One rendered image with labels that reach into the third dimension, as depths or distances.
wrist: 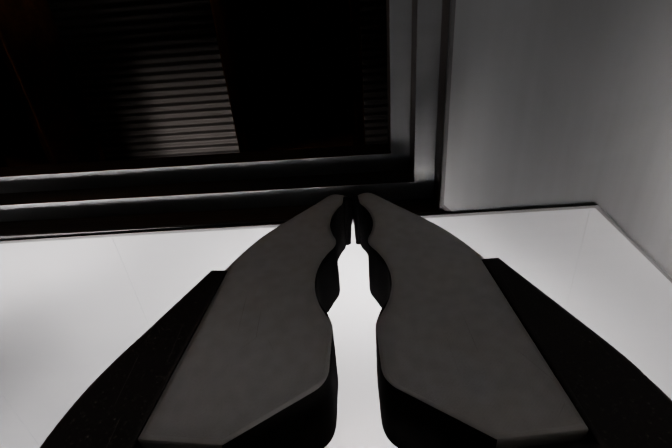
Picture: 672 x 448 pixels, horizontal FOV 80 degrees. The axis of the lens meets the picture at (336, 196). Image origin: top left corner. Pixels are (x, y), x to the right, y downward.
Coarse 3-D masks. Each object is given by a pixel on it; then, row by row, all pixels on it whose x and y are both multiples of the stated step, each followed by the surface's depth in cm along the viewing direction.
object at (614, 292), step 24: (600, 216) 13; (600, 240) 14; (624, 240) 14; (600, 264) 14; (624, 264) 14; (648, 264) 14; (576, 288) 15; (600, 288) 15; (624, 288) 15; (648, 288) 15; (576, 312) 15; (600, 312) 15; (624, 312) 15; (648, 312) 15; (600, 336) 16; (624, 336) 16; (648, 336) 16; (648, 360) 16
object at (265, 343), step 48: (288, 240) 10; (336, 240) 11; (240, 288) 8; (288, 288) 8; (336, 288) 10; (240, 336) 7; (288, 336) 7; (192, 384) 6; (240, 384) 6; (288, 384) 6; (336, 384) 8; (144, 432) 6; (192, 432) 6; (240, 432) 6; (288, 432) 6
